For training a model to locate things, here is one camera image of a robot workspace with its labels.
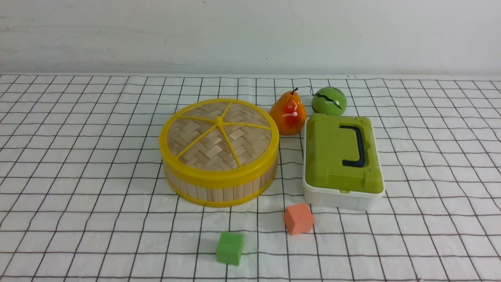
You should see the yellow woven bamboo steamer lid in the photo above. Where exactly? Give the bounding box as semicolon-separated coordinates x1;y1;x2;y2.
158;98;279;189

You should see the bamboo steamer basket yellow rim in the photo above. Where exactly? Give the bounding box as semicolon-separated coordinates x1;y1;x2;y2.
164;150;279;208

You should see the white box green lid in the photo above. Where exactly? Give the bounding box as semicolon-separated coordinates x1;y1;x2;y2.
303;114;385;211

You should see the orange red toy pear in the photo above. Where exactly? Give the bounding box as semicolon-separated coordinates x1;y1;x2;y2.
269;88;307;135

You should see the green round toy fruit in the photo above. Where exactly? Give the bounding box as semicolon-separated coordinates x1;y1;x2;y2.
312;86;347;116

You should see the orange foam cube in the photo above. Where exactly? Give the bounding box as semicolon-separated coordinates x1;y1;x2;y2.
283;203;314;236

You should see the green foam cube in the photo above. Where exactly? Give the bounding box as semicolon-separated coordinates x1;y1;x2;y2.
215;231;244;266

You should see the white black-grid tablecloth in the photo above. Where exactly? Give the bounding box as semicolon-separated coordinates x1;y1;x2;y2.
0;74;501;282

